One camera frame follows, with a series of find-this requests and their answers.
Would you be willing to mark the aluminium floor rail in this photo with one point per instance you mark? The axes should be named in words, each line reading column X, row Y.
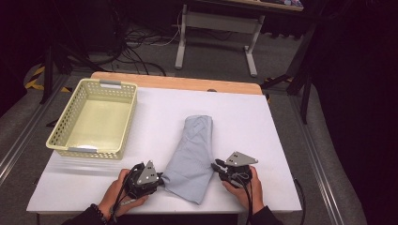
column 319, row 162
column 25, row 134

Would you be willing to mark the black tripod stand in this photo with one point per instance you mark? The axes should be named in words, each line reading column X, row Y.
column 48, row 72

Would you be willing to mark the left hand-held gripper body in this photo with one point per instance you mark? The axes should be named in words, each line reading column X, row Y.
column 147, row 176

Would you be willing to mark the dark round table grommet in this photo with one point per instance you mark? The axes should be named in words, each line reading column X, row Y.
column 211, row 90

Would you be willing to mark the black metal stand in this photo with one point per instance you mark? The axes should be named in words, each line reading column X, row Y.
column 305, row 84

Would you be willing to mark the light blue garment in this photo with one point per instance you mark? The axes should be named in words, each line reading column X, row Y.
column 191, row 156

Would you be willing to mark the person's right hand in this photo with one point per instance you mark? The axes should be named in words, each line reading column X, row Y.
column 255, row 193

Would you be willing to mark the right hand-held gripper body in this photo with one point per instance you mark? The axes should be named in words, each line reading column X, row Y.
column 239, row 159

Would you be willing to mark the pale yellow perforated plastic basket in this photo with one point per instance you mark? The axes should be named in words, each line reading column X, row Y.
column 94, row 125

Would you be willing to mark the person's left hand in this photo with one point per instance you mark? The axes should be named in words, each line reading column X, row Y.
column 115, row 197

